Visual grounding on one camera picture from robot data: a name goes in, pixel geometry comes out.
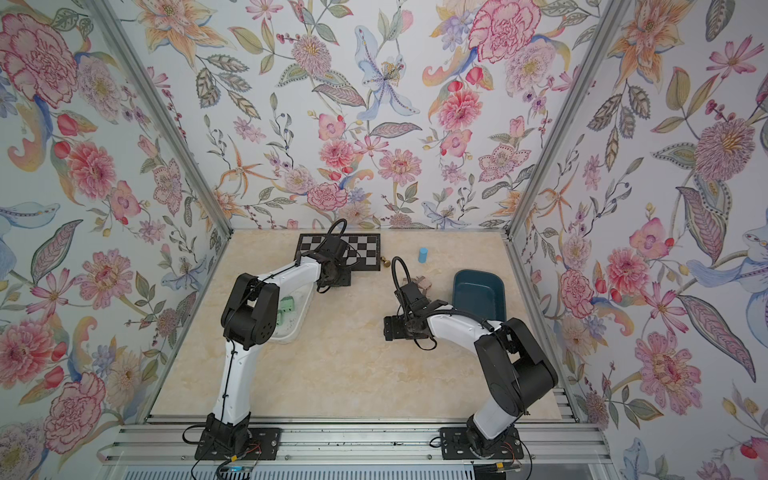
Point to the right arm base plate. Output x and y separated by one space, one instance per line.
465 443

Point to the dark teal storage bin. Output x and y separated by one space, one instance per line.
480 293

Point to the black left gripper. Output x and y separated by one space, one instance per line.
345 275

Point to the aluminium corner post left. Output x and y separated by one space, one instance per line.
105 18

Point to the aluminium front rail frame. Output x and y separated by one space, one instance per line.
169 447

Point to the aluminium corner post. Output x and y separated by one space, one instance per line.
603 33
105 18

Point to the white storage bin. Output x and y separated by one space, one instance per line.
289 324

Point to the aluminium corner post right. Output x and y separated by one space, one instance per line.
603 33

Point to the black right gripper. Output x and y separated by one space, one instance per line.
392 327

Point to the light blue cylinder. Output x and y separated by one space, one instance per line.
423 255

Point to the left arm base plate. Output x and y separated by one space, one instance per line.
237 442

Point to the pink plug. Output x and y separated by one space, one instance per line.
423 284

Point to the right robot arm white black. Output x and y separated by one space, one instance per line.
517 372

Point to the green plug one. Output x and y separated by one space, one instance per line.
287 304

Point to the black chessboard box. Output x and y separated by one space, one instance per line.
363 253

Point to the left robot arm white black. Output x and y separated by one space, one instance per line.
250 319

